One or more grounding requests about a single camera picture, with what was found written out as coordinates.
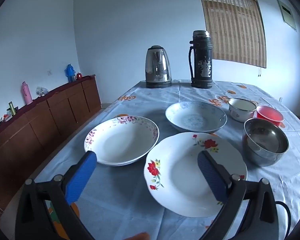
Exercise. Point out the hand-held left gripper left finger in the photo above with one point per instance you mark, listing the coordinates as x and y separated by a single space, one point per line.
81 177

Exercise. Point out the blue patterned deep plate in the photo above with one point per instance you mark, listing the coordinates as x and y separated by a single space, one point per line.
190 118

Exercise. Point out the white enamel bowl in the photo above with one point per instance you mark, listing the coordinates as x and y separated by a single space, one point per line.
241 104

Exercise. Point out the red plastic bowl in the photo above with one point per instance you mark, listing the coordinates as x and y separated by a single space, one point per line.
268 115

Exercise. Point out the pink thermos bottle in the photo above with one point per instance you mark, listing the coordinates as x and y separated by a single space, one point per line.
27 95

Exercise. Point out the clear plastic bag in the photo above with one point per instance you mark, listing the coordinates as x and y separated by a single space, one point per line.
41 91

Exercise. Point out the bamboo window blind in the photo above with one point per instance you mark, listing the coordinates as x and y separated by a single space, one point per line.
232 25

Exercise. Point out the green and gold bottle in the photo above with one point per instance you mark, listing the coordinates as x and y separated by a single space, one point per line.
12 108

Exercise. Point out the framed wall panel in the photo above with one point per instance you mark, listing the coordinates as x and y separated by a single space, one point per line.
287 13

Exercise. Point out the worn black thermos flask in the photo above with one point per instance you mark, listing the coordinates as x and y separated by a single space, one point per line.
202 62

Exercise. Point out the small red ornament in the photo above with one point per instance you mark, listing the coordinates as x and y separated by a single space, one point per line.
79 76

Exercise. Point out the white tablecloth with orange print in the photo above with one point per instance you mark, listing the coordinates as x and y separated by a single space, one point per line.
130 200

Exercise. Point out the stainless steel bowl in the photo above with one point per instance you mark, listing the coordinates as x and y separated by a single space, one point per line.
265 140

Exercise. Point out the white plate with red flowers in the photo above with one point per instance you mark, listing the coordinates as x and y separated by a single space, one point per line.
180 170

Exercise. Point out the stainless steel electric kettle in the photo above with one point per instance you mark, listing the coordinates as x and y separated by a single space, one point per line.
157 65

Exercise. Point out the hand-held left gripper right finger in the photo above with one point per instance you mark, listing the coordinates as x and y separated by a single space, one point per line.
212 177

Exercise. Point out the brown wooden sideboard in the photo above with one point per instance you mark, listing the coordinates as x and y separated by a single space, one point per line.
52 115

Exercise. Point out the white plate with pink flowers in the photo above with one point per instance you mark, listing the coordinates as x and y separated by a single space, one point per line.
120 142

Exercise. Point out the blue thermos jug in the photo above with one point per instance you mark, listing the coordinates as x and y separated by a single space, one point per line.
70 73

